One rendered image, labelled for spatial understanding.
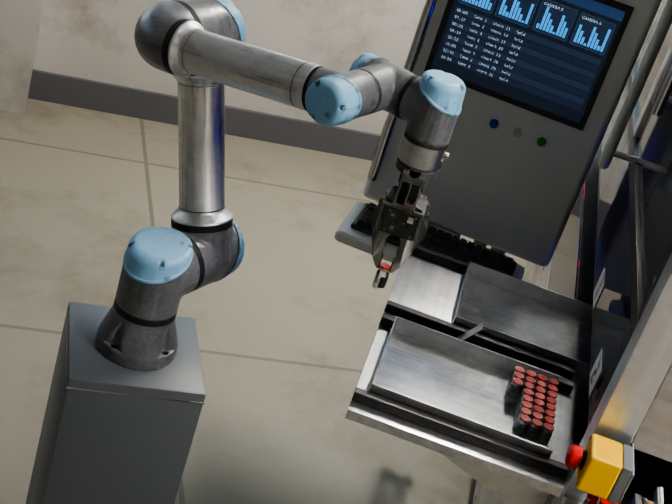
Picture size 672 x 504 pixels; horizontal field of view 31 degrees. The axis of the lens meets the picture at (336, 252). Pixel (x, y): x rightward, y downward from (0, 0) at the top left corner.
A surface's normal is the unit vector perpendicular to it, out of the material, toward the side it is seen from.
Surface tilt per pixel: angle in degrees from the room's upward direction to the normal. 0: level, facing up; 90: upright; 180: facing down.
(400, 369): 0
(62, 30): 90
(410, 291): 0
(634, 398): 90
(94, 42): 90
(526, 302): 0
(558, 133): 90
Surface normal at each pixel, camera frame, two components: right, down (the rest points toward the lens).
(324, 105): -0.55, 0.26
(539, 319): 0.28, -0.84
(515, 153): -0.27, 0.40
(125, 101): 0.18, 0.52
